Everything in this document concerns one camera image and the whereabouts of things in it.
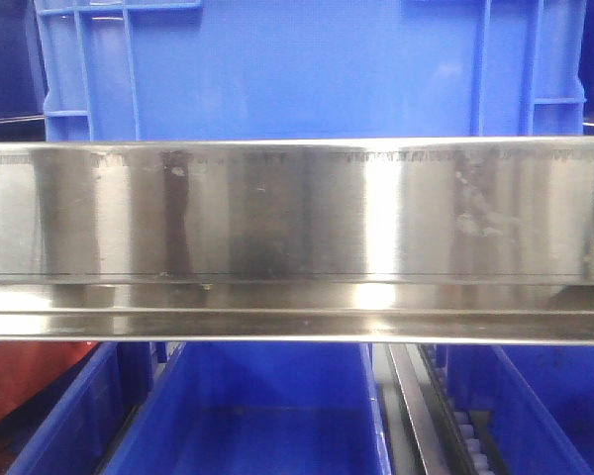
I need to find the blue bin lower left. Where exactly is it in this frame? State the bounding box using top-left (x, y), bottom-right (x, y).
top-left (8, 342), bottom-right (154, 474)

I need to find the red object lower left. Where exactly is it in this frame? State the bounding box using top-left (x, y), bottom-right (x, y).
top-left (0, 341), bottom-right (95, 421)

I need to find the blue bin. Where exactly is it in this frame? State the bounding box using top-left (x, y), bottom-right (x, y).
top-left (106, 342), bottom-right (391, 474)
top-left (8, 342), bottom-right (154, 474)
top-left (438, 344), bottom-right (594, 474)

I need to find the blue crate upper shelf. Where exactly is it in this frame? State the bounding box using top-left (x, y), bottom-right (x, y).
top-left (35, 0), bottom-right (586, 141)

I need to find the white roller track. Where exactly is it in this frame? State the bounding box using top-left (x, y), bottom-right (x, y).
top-left (418, 344), bottom-right (508, 474)

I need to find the stainless steel shelf beam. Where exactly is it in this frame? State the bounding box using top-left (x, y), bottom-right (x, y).
top-left (0, 137), bottom-right (594, 344)

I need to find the blue bin lower right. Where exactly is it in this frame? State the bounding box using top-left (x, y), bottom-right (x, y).
top-left (438, 344), bottom-right (594, 474)

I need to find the black shelf divider rail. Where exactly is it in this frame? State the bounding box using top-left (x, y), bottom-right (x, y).
top-left (373, 343), bottom-right (475, 474)

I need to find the blue bin lower centre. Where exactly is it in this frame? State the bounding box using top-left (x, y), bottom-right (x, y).
top-left (106, 342), bottom-right (391, 474)

